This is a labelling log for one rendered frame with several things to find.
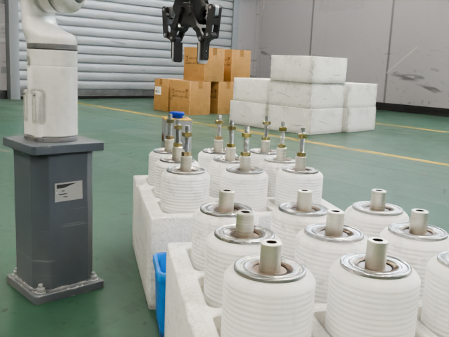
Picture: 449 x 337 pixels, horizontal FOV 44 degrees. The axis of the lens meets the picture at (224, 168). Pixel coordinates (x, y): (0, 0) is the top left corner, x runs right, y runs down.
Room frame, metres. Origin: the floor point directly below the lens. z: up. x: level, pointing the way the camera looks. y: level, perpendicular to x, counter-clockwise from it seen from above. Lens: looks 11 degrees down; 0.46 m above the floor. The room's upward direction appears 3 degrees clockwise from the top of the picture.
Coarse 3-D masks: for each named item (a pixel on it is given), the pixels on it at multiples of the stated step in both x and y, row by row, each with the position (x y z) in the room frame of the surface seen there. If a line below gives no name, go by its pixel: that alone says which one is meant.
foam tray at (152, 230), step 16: (144, 176) 1.35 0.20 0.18; (144, 192) 1.18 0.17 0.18; (144, 208) 1.08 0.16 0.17; (272, 208) 1.09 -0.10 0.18; (336, 208) 1.11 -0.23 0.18; (144, 224) 1.08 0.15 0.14; (160, 224) 0.98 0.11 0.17; (176, 224) 0.99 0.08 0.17; (144, 240) 1.07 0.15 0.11; (160, 240) 0.98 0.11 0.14; (176, 240) 0.99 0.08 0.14; (144, 256) 1.07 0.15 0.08; (144, 272) 1.06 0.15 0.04; (144, 288) 1.06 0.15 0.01
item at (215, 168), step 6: (210, 162) 1.20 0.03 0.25; (216, 162) 1.19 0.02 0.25; (210, 168) 1.19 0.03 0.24; (216, 168) 1.18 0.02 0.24; (222, 168) 1.17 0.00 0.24; (210, 174) 1.19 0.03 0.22; (216, 174) 1.18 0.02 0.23; (210, 180) 1.19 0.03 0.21; (216, 180) 1.18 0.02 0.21; (210, 186) 1.19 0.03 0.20; (216, 186) 1.18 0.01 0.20; (210, 192) 1.19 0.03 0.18; (216, 192) 1.18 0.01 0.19
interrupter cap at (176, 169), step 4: (168, 168) 1.07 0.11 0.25; (172, 168) 1.07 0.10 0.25; (176, 168) 1.08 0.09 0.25; (192, 168) 1.09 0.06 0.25; (196, 168) 1.08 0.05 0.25; (200, 168) 1.09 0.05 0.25; (168, 172) 1.05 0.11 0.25; (172, 172) 1.04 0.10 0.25; (176, 172) 1.04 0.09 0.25; (180, 172) 1.04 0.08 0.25; (184, 172) 1.04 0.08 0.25; (188, 172) 1.05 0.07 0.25; (192, 172) 1.05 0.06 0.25; (196, 172) 1.05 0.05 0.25; (200, 172) 1.05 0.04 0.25; (204, 172) 1.07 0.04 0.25
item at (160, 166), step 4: (156, 164) 1.16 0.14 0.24; (160, 164) 1.15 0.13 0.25; (164, 164) 1.15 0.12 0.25; (168, 164) 1.15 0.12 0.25; (172, 164) 1.14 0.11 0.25; (176, 164) 1.15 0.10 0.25; (192, 164) 1.16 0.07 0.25; (196, 164) 1.17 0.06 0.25; (156, 168) 1.16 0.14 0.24; (160, 168) 1.15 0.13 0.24; (164, 168) 1.15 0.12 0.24; (156, 172) 1.16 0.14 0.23; (160, 172) 1.15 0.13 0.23; (156, 176) 1.16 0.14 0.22; (160, 176) 1.15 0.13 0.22; (156, 180) 1.16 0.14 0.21; (160, 180) 1.15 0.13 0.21; (156, 184) 1.16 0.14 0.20; (156, 188) 1.16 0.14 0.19; (160, 188) 1.15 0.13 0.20; (156, 192) 1.16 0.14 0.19; (156, 196) 1.16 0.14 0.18
